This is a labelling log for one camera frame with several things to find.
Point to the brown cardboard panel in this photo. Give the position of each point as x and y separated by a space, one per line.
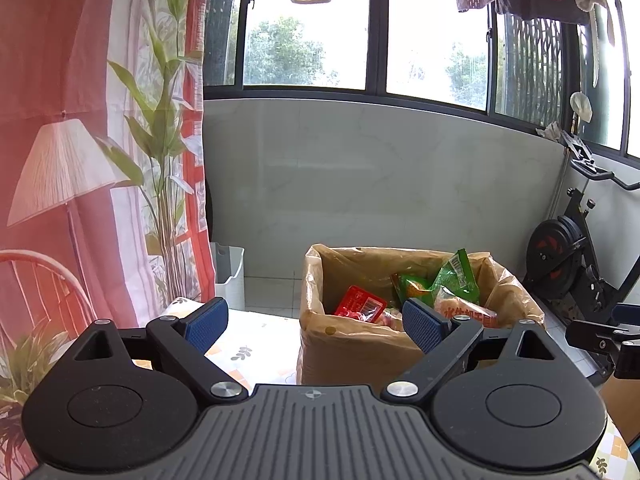
620 400

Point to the white hanging bag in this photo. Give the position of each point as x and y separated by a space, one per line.
581 107

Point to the red snack packet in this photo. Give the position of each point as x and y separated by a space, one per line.
357 302

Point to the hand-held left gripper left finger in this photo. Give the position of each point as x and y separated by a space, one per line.
205 322

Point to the white plastic bin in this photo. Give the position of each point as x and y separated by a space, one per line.
230 275

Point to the black framed window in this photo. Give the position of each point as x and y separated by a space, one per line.
377 25

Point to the orange and white snack bag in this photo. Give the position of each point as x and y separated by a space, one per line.
467 310

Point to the beige rag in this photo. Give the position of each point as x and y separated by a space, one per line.
555 132

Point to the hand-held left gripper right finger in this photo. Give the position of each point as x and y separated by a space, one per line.
425 325

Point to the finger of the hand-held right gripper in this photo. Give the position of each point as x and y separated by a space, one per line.
627 312
595 336

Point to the brown cardboard box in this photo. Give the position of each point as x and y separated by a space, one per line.
350 350

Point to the black exercise bike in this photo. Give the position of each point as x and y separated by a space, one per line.
555 245

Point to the green snack bag with barcode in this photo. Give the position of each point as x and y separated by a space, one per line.
457 275

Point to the green snack bag with potato print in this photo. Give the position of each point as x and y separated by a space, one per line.
412 287

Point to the printed backdrop cloth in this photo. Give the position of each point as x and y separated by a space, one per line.
50 60

